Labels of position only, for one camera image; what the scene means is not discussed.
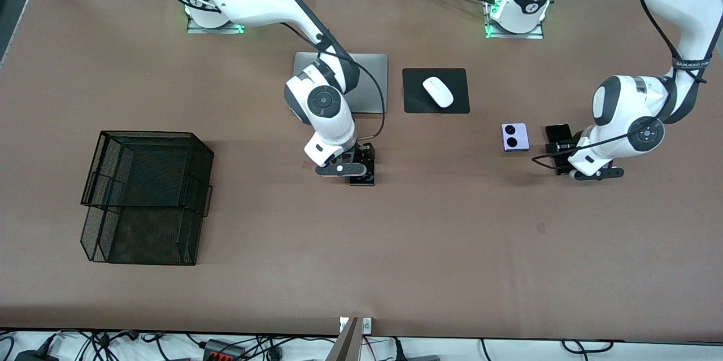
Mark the white metal bracket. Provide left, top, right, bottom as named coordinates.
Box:
left=339, top=317, right=373, bottom=334

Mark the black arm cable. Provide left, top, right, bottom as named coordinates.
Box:
left=146, top=0, right=387, bottom=140
left=531, top=0, right=707, bottom=169

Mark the grey metal post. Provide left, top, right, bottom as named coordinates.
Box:
left=326, top=317, right=360, bottom=361

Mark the black orange power adapter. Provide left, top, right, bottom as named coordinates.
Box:
left=202, top=338, right=247, bottom=361

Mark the black right arm strap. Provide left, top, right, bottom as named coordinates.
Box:
left=315, top=33, right=342, bottom=55

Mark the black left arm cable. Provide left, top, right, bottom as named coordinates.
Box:
left=531, top=0, right=707, bottom=169

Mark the black flip phone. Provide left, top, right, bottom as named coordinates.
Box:
left=349, top=159, right=376, bottom=187

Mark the black mesh stacked tray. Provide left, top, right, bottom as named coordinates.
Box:
left=80, top=131, right=215, bottom=267

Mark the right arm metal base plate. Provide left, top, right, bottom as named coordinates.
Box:
left=186, top=8, right=246, bottom=34

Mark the silver closed laptop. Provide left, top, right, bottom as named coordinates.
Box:
left=293, top=52, right=389, bottom=115

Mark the lilac flip phone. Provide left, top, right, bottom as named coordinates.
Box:
left=502, top=123, right=530, bottom=152

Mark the black lettered left arm strap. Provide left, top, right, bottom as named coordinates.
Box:
left=672, top=58, right=708, bottom=84

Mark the black mouse pad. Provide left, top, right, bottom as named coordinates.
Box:
left=402, top=68, right=471, bottom=115

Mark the black slab smartphone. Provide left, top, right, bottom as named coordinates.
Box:
left=545, top=123, right=583, bottom=176

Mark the black looped floor cable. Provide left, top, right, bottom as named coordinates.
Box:
left=561, top=340, right=615, bottom=354

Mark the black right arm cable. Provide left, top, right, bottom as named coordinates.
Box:
left=146, top=0, right=387, bottom=140

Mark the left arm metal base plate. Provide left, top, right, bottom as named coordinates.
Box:
left=485, top=0, right=545, bottom=40

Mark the white computer mouse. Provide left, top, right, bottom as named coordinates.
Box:
left=423, top=76, right=454, bottom=108

